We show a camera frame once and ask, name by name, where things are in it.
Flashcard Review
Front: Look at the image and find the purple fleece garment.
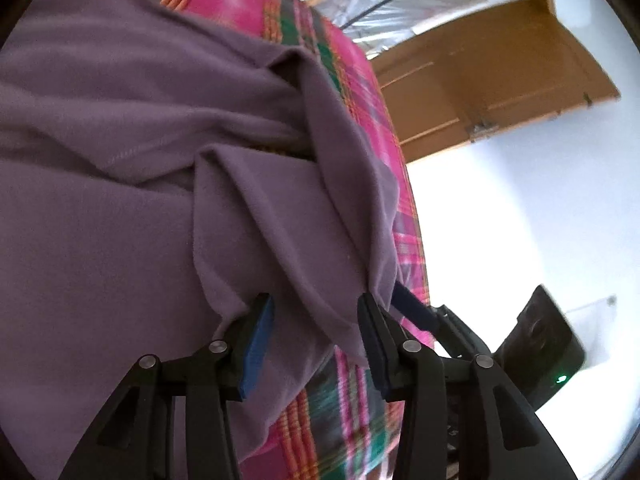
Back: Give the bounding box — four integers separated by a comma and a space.
0, 0, 401, 466

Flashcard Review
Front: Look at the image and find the pink plaid bed sheet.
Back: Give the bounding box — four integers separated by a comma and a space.
50, 0, 431, 480

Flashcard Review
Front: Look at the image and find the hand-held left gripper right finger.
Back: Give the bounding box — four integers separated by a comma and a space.
356, 291, 576, 480

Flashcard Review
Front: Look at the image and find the wooden door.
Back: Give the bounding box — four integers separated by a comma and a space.
372, 0, 621, 163

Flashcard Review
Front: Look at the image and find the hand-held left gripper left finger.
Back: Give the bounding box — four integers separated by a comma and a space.
57, 292, 276, 480

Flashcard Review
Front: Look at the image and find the clear plastic door curtain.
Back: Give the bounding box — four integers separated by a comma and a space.
310, 0, 488, 56

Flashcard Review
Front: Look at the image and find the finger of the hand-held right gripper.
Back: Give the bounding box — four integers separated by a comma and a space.
392, 282, 493, 361

